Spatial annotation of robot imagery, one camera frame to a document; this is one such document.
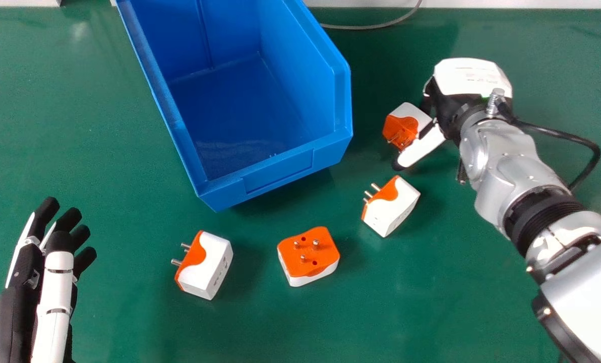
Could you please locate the grey cable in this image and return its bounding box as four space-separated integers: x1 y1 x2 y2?
320 0 424 31

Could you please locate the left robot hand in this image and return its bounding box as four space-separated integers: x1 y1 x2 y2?
0 197 98 363

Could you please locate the white-and-orange plug adapter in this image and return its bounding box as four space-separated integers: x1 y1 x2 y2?
171 230 234 301
361 175 422 238
382 102 433 152
277 226 341 288

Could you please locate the blue plastic bin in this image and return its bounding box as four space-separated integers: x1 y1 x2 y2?
115 0 354 213

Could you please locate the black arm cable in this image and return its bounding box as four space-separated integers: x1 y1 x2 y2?
511 117 601 192

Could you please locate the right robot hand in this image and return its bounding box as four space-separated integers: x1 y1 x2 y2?
392 58 514 170

